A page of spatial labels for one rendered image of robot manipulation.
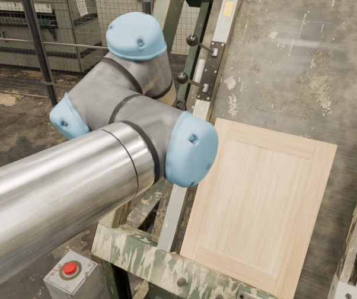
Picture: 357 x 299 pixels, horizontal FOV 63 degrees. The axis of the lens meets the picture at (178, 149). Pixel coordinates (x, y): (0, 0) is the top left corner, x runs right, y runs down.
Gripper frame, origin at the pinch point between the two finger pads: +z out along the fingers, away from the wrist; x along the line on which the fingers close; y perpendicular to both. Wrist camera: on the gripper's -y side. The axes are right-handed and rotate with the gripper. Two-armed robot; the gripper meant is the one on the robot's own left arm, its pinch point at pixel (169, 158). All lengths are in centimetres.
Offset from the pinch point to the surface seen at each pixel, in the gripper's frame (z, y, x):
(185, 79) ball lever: 7.9, 30.2, 4.8
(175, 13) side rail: 12, 64, 18
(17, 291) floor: 126, -53, 105
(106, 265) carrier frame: 59, -25, 29
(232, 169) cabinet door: 28.8, 12.6, -13.3
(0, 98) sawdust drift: 227, 141, 323
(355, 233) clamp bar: 24, -1, -48
